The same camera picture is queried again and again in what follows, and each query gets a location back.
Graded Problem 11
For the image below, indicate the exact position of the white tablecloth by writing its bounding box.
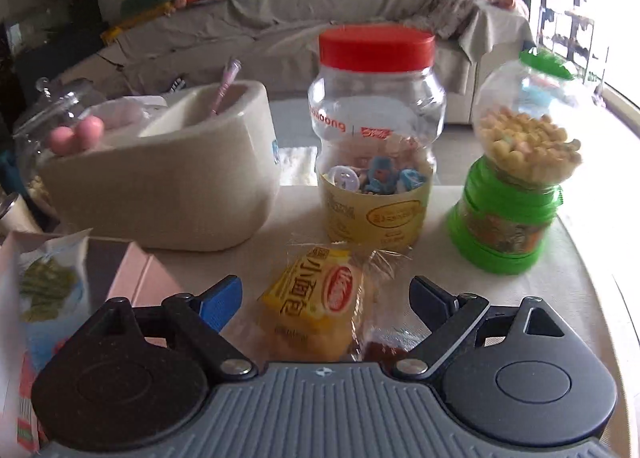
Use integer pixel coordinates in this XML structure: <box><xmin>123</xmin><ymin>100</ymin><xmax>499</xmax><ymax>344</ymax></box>
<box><xmin>50</xmin><ymin>183</ymin><xmax>640</xmax><ymax>458</ymax></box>

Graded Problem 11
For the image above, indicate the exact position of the metal rack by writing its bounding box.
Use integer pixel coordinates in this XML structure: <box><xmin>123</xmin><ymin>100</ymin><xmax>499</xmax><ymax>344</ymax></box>
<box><xmin>537</xmin><ymin>8</ymin><xmax>611</xmax><ymax>84</ymax></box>

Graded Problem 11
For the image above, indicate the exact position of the clear packet of red-brown snack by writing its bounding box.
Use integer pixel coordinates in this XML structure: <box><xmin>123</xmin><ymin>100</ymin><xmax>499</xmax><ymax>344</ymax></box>
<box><xmin>357</xmin><ymin>248</ymin><xmax>416</xmax><ymax>364</ymax></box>

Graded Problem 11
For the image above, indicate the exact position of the pink cardboard box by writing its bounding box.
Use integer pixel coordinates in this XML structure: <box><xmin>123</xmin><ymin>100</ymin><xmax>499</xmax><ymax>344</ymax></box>
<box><xmin>85</xmin><ymin>237</ymin><xmax>173</xmax><ymax>344</ymax></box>

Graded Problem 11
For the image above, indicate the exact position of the white and blue snack bag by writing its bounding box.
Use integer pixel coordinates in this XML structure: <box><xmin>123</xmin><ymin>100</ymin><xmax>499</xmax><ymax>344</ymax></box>
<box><xmin>0</xmin><ymin>229</ymin><xmax>93</xmax><ymax>374</ymax></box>

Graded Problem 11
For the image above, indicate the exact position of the white textured mat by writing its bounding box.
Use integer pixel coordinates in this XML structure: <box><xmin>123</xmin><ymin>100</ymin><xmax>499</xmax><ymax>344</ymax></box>
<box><xmin>277</xmin><ymin>145</ymin><xmax>321</xmax><ymax>186</ymax></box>

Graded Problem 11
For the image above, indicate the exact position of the striped printed carton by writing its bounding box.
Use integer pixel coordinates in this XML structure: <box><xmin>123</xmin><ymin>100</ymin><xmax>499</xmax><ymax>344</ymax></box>
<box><xmin>15</xmin><ymin>353</ymin><xmax>48</xmax><ymax>454</ymax></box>

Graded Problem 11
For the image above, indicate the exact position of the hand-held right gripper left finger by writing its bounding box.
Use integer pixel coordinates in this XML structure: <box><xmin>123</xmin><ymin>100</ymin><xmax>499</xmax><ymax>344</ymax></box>
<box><xmin>70</xmin><ymin>274</ymin><xmax>258</xmax><ymax>381</ymax></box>

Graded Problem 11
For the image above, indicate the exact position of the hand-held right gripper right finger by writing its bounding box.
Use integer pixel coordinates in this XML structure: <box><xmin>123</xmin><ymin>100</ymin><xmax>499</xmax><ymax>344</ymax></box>
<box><xmin>392</xmin><ymin>275</ymin><xmax>568</xmax><ymax>381</ymax></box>

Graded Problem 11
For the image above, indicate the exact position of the long yellow cushion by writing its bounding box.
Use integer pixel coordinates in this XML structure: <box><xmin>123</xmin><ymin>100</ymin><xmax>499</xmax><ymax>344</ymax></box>
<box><xmin>100</xmin><ymin>3</ymin><xmax>176</xmax><ymax>44</ymax></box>

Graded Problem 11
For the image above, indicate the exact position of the floral blanket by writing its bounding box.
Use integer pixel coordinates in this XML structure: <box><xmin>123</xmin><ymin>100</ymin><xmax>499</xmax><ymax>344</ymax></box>
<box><xmin>425</xmin><ymin>0</ymin><xmax>531</xmax><ymax>39</ymax></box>

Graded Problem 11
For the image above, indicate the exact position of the large glass jar with lid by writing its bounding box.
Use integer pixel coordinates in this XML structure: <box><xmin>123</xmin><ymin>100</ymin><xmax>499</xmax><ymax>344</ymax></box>
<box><xmin>12</xmin><ymin>77</ymin><xmax>108</xmax><ymax>219</ymax></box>

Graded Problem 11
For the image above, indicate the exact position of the pink round toy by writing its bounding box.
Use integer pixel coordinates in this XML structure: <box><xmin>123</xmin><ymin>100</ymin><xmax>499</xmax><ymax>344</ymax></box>
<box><xmin>47</xmin><ymin>117</ymin><xmax>106</xmax><ymax>156</ymax></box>

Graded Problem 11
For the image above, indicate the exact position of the yellow bread packet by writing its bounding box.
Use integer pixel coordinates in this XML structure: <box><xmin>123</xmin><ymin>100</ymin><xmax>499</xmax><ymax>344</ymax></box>
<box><xmin>257</xmin><ymin>238</ymin><xmax>381</xmax><ymax>363</ymax></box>

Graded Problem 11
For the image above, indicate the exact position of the green candy dispenser jar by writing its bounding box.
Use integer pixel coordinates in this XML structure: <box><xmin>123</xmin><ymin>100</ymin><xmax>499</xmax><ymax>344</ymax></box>
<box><xmin>446</xmin><ymin>49</ymin><xmax>586</xmax><ymax>275</ymax></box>

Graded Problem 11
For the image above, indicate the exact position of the pink pen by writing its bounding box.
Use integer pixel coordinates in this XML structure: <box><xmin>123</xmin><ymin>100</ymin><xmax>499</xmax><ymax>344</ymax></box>
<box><xmin>210</xmin><ymin>57</ymin><xmax>242</xmax><ymax>116</ymax></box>

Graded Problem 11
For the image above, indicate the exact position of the grey covered sofa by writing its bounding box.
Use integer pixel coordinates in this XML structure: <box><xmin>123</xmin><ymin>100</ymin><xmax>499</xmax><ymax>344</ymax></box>
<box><xmin>60</xmin><ymin>0</ymin><xmax>533</xmax><ymax>126</ymax></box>

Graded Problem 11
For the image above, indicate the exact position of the dark cabinet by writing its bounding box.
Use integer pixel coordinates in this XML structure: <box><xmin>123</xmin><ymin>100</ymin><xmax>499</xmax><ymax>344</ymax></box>
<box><xmin>0</xmin><ymin>0</ymin><xmax>108</xmax><ymax>89</ymax></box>

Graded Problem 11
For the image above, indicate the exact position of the red-lidded clear plastic jar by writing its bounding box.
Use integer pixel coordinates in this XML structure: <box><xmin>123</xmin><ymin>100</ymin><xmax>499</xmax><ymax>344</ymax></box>
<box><xmin>307</xmin><ymin>26</ymin><xmax>447</xmax><ymax>255</ymax></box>

